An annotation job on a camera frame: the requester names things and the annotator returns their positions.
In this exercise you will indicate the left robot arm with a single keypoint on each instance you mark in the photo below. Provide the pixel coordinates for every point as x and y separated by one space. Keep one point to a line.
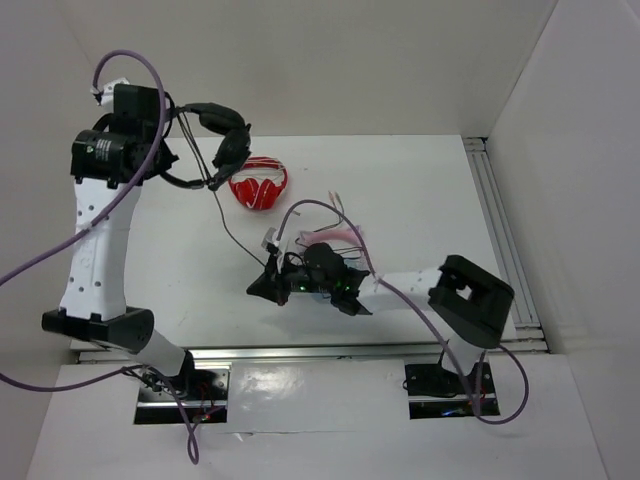
93 307

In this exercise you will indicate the aluminium rail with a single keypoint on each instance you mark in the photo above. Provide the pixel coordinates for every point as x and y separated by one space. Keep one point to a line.
310 350
529 332

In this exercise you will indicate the red headphones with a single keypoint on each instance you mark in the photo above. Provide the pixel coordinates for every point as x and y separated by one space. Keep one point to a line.
259 183

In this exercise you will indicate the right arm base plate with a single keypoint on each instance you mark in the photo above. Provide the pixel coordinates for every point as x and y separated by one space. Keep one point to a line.
436 393

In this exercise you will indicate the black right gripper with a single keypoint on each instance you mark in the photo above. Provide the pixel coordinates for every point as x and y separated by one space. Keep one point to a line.
271 284

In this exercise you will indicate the pink blue cat-ear headphones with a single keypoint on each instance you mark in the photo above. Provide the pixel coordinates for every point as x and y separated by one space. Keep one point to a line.
341 239

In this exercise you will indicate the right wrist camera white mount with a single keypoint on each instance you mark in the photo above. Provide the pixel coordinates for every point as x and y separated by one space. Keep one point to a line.
277 247

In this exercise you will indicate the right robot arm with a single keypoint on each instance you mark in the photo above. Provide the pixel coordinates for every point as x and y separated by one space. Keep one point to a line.
472 302

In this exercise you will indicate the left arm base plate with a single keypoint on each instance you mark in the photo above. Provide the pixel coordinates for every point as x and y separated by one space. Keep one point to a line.
206 402

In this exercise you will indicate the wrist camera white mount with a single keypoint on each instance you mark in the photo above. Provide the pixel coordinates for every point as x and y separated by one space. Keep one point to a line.
277 247
104 96

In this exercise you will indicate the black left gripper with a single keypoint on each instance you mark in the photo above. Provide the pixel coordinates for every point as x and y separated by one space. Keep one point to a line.
167 159

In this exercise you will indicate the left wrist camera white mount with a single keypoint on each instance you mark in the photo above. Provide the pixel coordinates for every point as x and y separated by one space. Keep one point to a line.
104 96

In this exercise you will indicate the aluminium right side rail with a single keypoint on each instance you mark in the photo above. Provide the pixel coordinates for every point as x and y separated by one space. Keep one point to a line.
529 332

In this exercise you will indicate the aluminium front rail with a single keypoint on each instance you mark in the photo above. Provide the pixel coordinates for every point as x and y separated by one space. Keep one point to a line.
310 350

